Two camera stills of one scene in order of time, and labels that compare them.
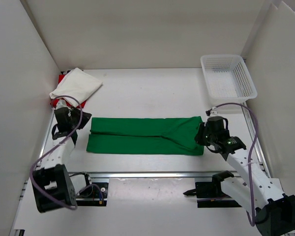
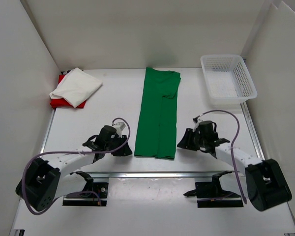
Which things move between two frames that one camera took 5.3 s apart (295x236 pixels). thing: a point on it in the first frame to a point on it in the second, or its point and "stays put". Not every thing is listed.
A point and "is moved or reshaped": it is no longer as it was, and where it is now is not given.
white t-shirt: (75, 86) stays put
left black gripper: (86, 117) to (125, 150)
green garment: (145, 136) is moved or reshaped
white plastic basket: (228, 77) stays put
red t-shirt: (53, 101) stays put
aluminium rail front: (156, 175) stays put
